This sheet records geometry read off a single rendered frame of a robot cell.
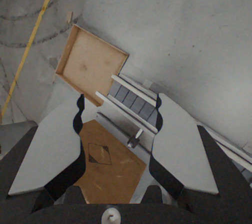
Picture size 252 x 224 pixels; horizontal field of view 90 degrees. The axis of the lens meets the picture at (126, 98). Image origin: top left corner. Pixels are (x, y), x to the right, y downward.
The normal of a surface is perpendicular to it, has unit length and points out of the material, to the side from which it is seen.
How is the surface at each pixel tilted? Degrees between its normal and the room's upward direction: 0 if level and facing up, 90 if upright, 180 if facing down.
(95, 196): 90
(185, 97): 0
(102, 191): 90
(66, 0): 0
